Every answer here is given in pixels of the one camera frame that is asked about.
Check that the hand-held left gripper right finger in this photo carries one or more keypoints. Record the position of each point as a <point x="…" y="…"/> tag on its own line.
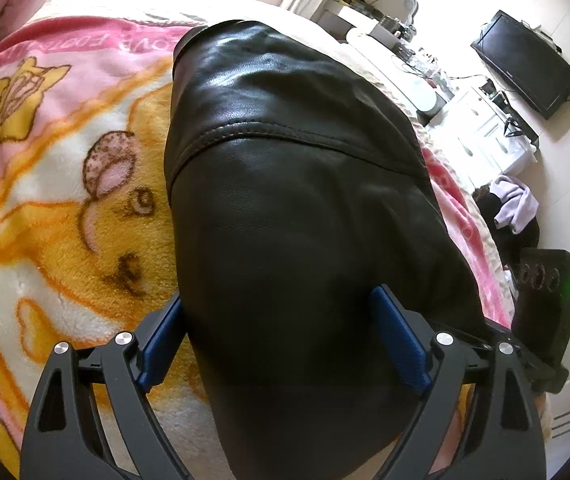
<point x="400" y="340"/>

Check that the black television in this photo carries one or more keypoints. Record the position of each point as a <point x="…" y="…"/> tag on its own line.
<point x="525" y="60"/>

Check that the white desk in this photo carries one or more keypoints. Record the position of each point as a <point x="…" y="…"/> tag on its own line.
<point x="410" y="85"/>

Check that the black cloth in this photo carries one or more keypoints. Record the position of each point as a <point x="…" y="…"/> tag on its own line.
<point x="520" y="245"/>

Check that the purple cloth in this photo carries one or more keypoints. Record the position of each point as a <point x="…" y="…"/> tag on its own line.
<point x="515" y="200"/>

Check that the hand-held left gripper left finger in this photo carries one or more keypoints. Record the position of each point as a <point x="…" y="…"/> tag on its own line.
<point x="157" y="340"/>

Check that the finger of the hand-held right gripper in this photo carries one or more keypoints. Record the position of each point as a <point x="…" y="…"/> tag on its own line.
<point x="545" y="375"/>

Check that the black leather jacket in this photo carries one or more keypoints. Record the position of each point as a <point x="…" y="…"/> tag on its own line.
<point x="290" y="210"/>

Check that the black electronic device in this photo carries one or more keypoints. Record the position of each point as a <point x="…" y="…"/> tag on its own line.
<point x="360" y="2"/>

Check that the pink printed blanket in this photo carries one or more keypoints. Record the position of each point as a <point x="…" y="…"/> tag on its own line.
<point x="65" y="160"/>

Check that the white dresser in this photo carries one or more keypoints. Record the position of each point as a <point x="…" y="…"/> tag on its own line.
<point x="475" y="130"/>

